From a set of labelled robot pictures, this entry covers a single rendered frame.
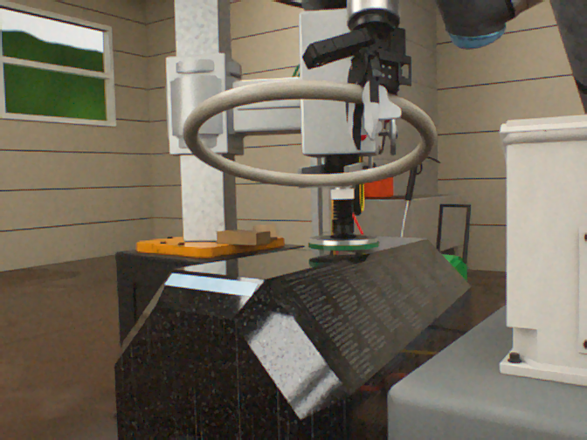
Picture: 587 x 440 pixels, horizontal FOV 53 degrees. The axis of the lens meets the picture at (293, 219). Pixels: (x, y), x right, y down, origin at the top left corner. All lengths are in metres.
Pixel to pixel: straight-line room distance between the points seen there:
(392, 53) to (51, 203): 7.60
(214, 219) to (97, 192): 6.37
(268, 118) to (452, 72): 4.54
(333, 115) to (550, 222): 1.23
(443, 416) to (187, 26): 2.26
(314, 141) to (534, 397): 1.29
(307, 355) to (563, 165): 0.88
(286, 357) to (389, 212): 3.33
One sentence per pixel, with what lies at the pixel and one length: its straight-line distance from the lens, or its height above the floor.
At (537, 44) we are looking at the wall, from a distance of 6.62.
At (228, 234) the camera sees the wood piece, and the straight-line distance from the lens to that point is 2.38.
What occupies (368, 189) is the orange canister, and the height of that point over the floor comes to 0.93.
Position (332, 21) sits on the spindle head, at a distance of 1.77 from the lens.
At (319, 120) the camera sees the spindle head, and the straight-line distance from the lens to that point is 1.73.
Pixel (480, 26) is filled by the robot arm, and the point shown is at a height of 1.28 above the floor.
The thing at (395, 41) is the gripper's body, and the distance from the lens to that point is 1.02.
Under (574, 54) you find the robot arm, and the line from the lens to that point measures 0.68.
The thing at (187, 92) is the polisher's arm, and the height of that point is 1.40.
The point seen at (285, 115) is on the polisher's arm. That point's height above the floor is 1.30.
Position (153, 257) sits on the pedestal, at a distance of 2.45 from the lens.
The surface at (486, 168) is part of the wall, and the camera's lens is 6.61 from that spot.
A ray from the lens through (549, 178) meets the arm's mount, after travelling 0.56.
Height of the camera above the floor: 1.03
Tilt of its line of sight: 4 degrees down
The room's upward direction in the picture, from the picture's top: 1 degrees counter-clockwise
